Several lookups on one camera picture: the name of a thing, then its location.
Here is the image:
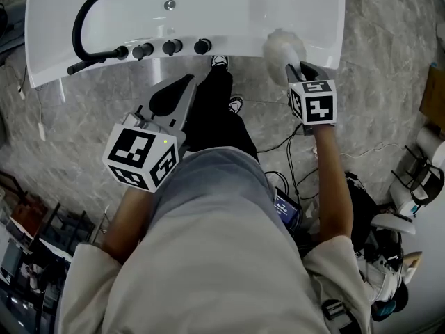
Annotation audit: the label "black wire frame stand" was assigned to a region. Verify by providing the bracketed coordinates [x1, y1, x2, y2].
[391, 144, 445, 208]

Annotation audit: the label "white bathtub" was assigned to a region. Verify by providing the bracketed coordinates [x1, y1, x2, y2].
[24, 0, 347, 90]

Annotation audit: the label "black strap buckle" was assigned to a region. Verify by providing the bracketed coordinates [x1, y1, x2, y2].
[321, 299, 353, 327]

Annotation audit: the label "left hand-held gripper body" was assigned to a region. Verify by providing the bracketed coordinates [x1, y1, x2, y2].
[102, 111, 191, 193]

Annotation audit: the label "black curved faucet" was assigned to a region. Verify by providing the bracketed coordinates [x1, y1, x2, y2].
[72, 0, 129, 63]

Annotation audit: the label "person's right forearm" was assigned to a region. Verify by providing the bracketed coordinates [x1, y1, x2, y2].
[314, 123, 356, 246]

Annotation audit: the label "black metal rack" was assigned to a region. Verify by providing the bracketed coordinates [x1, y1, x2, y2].
[0, 172, 95, 334]

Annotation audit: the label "black cable bundle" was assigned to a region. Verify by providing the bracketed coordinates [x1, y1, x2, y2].
[260, 123, 321, 203]

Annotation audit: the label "black device with screen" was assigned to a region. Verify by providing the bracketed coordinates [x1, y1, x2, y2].
[274, 188, 302, 230]

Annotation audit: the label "person's left forearm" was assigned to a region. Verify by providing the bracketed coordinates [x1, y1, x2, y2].
[104, 185, 158, 266]

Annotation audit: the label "person's light grey shirt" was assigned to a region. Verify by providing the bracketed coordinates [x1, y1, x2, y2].
[57, 146, 373, 334]

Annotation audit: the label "grey rounded device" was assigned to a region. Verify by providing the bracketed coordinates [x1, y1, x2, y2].
[370, 214, 416, 236]

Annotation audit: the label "black round knob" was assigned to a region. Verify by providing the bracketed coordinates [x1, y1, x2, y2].
[193, 38, 213, 56]
[131, 42, 154, 61]
[162, 39, 184, 57]

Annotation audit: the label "white fluffy duster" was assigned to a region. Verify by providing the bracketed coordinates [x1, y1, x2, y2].
[261, 28, 307, 86]

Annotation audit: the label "person's black trousers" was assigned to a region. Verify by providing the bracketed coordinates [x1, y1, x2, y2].
[182, 68, 260, 161]

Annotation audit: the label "person's right shoe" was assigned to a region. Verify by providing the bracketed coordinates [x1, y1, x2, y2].
[228, 95, 244, 115]

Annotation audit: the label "black hand shower handle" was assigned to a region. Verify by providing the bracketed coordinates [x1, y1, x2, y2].
[67, 58, 107, 76]

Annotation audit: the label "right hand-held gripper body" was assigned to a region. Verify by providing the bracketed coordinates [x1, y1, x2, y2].
[286, 79, 339, 137]

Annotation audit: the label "brown cardboard sheet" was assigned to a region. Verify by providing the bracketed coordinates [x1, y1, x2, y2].
[419, 64, 445, 132]

